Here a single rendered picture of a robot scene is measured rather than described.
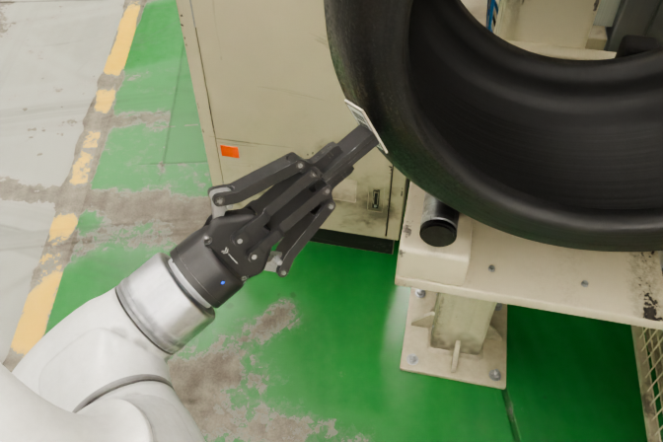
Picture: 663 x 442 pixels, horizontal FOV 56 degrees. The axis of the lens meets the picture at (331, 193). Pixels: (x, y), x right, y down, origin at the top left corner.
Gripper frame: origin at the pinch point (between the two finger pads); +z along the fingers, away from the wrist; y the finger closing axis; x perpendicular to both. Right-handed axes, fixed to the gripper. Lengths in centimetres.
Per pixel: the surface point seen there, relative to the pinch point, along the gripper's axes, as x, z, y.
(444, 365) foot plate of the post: -48, -1, 99
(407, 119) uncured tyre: 5.1, 6.1, -1.6
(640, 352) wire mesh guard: -12, 30, 91
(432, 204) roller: -2.1, 5.9, 14.9
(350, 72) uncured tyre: 1.7, 4.6, -7.7
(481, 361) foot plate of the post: -45, 8, 104
